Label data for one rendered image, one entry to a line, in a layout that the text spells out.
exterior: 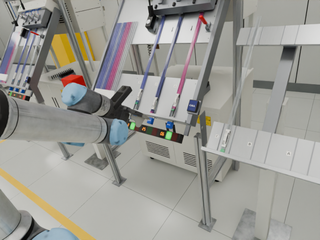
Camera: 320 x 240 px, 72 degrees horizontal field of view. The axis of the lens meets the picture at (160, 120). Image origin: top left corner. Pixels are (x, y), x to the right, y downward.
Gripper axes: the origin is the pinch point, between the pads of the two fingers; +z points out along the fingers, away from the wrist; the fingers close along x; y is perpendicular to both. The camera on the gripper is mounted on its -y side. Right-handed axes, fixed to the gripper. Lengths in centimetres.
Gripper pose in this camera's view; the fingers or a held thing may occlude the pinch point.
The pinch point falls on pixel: (138, 115)
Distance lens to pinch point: 97.3
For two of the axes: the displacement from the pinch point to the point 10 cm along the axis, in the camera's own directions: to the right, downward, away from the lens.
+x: 8.1, 1.8, -5.6
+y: -2.8, 9.5, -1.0
